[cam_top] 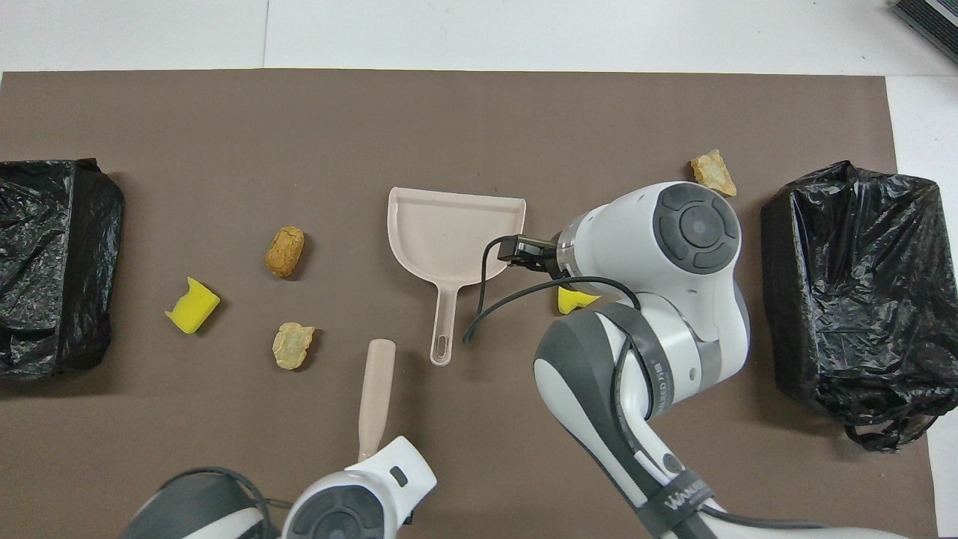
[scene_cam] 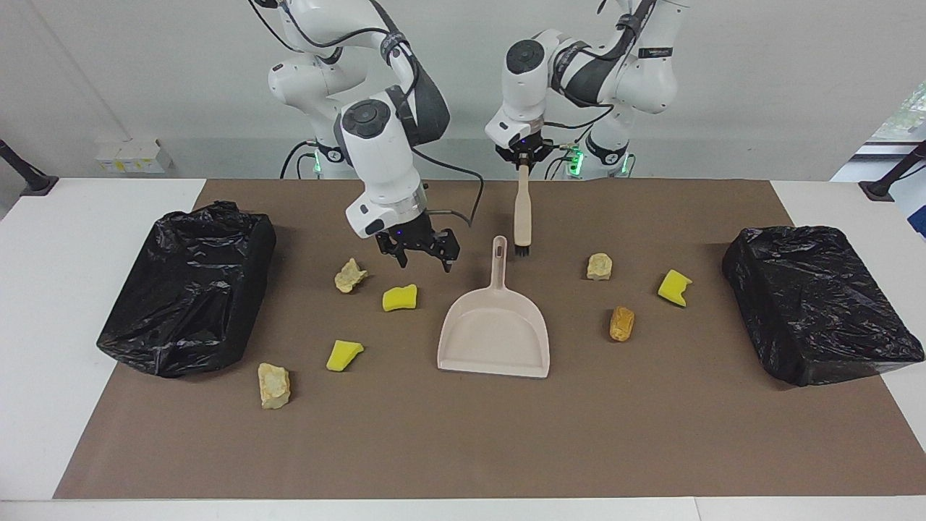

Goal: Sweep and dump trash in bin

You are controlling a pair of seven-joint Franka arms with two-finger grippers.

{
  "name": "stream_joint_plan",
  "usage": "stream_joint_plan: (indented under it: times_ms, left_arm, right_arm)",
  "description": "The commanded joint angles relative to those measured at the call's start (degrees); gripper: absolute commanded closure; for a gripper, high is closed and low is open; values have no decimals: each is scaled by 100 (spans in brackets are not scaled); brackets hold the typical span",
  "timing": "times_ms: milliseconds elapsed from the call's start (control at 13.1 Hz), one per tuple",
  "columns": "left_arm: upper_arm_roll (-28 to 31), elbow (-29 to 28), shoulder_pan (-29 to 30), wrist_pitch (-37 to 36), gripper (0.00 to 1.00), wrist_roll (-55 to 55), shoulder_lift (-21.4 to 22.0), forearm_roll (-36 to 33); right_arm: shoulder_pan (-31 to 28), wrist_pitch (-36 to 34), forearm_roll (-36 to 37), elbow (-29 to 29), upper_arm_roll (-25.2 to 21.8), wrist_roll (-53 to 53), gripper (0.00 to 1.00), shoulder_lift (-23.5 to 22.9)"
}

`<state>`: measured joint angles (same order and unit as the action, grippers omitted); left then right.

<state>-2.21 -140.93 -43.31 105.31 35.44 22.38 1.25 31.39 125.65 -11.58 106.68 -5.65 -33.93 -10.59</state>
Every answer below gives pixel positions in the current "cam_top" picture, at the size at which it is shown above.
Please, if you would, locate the orange brown bread roll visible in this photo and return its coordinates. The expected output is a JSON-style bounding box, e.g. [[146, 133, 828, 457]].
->
[[265, 226, 306, 279]]

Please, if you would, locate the dark grey ribbed device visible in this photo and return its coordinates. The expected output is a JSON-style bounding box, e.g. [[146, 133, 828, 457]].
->
[[891, 0, 958, 66]]

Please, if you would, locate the beige handled black bristle brush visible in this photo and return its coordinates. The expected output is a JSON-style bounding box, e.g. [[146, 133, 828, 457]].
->
[[357, 338, 397, 463]]

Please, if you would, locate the brown table mat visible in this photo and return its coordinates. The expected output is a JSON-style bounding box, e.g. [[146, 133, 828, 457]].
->
[[0, 69, 940, 539]]

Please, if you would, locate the large pale yellow bread chunk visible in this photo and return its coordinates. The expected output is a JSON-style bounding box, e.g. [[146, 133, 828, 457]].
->
[[689, 149, 738, 198]]

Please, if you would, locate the open black bag lined bin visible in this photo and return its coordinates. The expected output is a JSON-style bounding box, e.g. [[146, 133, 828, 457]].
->
[[760, 159, 958, 453]]

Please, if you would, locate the yellow sponge piece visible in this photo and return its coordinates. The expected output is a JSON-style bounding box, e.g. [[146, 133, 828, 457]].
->
[[164, 276, 222, 334], [557, 287, 602, 315]]

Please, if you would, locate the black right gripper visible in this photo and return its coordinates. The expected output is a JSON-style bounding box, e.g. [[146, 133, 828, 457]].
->
[[497, 234, 568, 283]]

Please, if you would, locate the pale beige round bread chunk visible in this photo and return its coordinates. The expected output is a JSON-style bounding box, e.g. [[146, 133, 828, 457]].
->
[[272, 322, 316, 371]]

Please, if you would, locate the closed black bag covered bin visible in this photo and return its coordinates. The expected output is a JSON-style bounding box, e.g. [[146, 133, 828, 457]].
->
[[0, 158, 126, 381]]

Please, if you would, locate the beige plastic dustpan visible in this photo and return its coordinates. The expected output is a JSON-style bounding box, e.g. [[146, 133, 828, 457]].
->
[[387, 186, 527, 368]]

